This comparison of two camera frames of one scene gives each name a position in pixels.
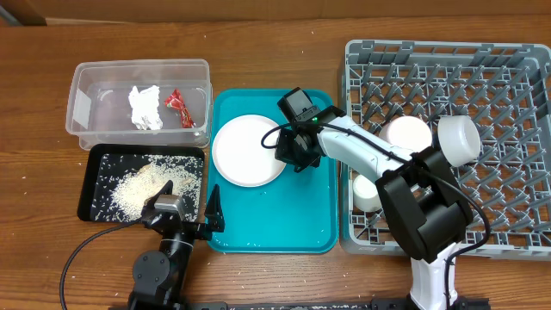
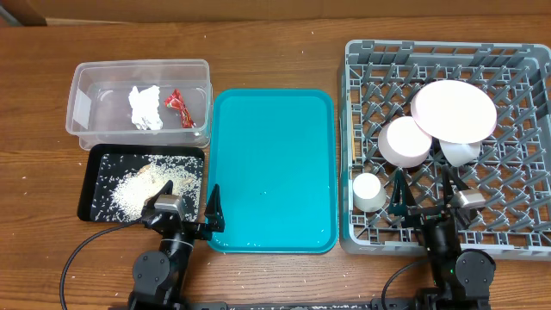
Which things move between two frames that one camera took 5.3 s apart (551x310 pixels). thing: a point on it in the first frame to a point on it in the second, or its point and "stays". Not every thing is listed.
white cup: x=366 y=195 stays
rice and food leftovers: x=122 y=183 stays
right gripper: x=282 y=153 to x=402 y=201
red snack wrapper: x=176 y=101 stays
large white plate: x=239 y=155 to x=453 y=111
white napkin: x=145 y=106 stays
